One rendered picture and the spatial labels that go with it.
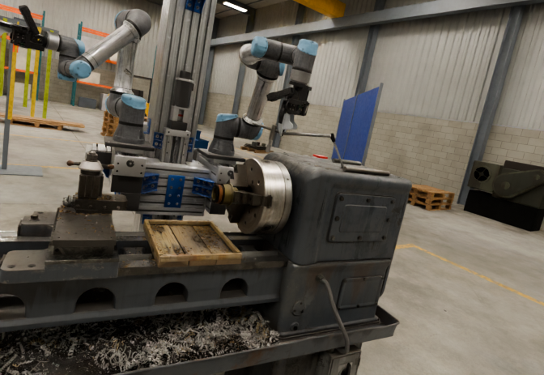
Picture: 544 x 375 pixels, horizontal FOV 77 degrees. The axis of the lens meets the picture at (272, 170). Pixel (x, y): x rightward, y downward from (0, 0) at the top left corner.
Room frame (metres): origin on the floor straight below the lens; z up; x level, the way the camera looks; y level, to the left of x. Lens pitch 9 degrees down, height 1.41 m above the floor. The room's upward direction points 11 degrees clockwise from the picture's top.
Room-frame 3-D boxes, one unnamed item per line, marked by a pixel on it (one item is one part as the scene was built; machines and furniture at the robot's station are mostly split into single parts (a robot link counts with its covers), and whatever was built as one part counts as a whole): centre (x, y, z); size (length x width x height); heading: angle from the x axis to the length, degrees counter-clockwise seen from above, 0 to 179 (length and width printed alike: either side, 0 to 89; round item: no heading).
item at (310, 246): (1.63, -0.30, 1.06); 0.59 x 0.48 x 0.39; 120
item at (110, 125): (10.06, 4.39, 0.36); 1.26 x 0.86 x 0.73; 138
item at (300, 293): (1.63, -0.30, 0.43); 0.60 x 0.48 x 0.86; 120
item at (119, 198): (1.18, 0.60, 0.99); 0.20 x 0.10 x 0.05; 120
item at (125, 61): (1.80, 0.84, 1.54); 0.15 x 0.12 x 0.55; 50
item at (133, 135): (1.72, 0.74, 1.21); 0.15 x 0.15 x 0.10
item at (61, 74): (1.59, 1.00, 1.46); 0.11 x 0.08 x 0.11; 50
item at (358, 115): (8.06, -1.61, 1.18); 4.12 x 0.80 x 2.35; 178
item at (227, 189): (1.34, 0.17, 1.08); 0.09 x 0.09 x 0.09; 30
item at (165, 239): (1.28, 0.27, 0.89); 0.36 x 0.30 x 0.04; 30
